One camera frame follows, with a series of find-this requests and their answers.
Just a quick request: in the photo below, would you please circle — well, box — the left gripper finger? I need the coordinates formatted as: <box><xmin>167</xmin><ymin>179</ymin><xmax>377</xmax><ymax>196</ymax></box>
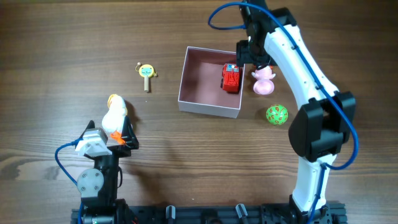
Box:
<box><xmin>121</xmin><ymin>116</ymin><xmax>137</xmax><ymax>146</ymax></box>
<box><xmin>78</xmin><ymin>120</ymin><xmax>95</xmax><ymax>140</ymax></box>

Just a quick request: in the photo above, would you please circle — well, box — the white yellow duck plush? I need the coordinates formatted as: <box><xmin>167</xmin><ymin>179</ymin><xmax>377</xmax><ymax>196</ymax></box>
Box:
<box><xmin>102</xmin><ymin>94</ymin><xmax>127</xmax><ymax>145</ymax></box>

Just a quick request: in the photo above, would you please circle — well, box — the pink pig toy figure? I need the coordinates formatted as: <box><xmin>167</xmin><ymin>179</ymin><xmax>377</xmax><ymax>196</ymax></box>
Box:
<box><xmin>251</xmin><ymin>65</ymin><xmax>275</xmax><ymax>95</ymax></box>

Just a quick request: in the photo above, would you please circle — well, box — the red toy fire truck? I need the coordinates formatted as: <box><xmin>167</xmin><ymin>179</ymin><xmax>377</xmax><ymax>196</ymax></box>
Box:
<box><xmin>221</xmin><ymin>63</ymin><xmax>241</xmax><ymax>93</ymax></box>

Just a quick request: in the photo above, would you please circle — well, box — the green numbered ball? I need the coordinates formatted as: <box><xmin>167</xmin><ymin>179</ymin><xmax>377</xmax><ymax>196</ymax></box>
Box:
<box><xmin>266</xmin><ymin>104</ymin><xmax>289</xmax><ymax>125</ymax></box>

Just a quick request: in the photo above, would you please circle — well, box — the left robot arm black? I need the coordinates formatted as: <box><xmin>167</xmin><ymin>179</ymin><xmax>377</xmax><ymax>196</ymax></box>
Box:
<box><xmin>75</xmin><ymin>116</ymin><xmax>139</xmax><ymax>224</ymax></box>

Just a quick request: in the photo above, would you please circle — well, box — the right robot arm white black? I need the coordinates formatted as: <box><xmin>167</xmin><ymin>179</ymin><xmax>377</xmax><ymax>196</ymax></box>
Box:
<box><xmin>237</xmin><ymin>1</ymin><xmax>359</xmax><ymax>223</ymax></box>

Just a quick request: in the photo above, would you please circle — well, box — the pink open cardboard box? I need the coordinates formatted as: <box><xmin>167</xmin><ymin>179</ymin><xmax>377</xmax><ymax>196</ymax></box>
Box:
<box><xmin>178</xmin><ymin>46</ymin><xmax>246</xmax><ymax>118</ymax></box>

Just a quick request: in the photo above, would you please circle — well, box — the yellow wooden rattle toy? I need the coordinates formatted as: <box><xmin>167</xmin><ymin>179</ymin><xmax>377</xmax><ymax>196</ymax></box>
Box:
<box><xmin>135</xmin><ymin>62</ymin><xmax>158</xmax><ymax>93</ymax></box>

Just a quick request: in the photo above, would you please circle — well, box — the left blue cable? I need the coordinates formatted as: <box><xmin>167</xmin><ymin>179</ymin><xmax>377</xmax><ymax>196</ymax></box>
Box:
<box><xmin>54</xmin><ymin>139</ymin><xmax>85</xmax><ymax>224</ymax></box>

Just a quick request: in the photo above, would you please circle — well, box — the blue cable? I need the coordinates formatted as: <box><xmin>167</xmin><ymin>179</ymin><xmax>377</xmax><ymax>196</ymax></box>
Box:
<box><xmin>54</xmin><ymin>139</ymin><xmax>85</xmax><ymax>224</ymax></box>
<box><xmin>207</xmin><ymin>1</ymin><xmax>360</xmax><ymax>224</ymax></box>

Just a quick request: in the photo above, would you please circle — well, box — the right blue cable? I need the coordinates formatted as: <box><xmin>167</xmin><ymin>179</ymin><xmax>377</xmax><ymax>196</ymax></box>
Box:
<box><xmin>207</xmin><ymin>1</ymin><xmax>360</xmax><ymax>224</ymax></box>

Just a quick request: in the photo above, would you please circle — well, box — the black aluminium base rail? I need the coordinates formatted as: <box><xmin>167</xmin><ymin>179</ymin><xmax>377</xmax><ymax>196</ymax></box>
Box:
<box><xmin>70</xmin><ymin>203</ymin><xmax>348</xmax><ymax>224</ymax></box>

